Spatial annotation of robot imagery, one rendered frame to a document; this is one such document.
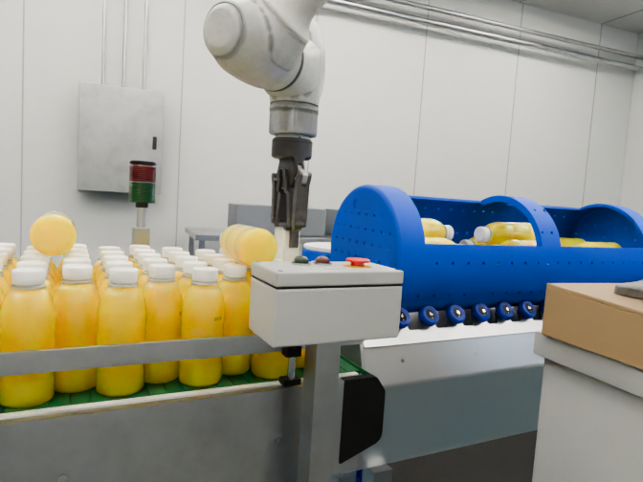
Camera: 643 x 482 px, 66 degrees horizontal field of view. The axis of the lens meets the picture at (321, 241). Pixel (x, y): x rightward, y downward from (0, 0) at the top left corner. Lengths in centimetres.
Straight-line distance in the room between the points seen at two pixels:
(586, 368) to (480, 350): 37
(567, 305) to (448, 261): 29
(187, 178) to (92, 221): 83
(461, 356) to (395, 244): 31
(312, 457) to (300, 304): 24
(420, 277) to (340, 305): 36
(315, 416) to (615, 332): 44
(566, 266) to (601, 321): 52
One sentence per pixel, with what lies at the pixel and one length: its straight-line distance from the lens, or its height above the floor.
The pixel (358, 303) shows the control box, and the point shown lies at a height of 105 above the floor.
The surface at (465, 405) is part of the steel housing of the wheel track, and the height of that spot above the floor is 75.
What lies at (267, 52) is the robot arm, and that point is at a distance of 77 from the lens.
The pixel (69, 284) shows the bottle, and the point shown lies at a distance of 79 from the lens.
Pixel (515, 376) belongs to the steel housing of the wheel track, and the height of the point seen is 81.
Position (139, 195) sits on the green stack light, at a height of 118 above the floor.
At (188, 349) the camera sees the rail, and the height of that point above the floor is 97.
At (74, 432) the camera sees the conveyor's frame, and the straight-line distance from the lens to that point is 76.
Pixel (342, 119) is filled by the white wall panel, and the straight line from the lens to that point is 480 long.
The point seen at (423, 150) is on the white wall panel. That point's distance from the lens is 519.
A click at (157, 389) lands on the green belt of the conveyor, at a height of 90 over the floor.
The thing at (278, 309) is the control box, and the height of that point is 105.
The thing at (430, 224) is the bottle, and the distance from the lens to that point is 116.
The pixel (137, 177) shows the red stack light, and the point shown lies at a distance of 126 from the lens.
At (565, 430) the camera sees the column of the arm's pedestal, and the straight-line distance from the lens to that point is 92.
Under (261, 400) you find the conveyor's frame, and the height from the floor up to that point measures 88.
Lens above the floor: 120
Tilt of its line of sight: 5 degrees down
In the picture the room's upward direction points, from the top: 4 degrees clockwise
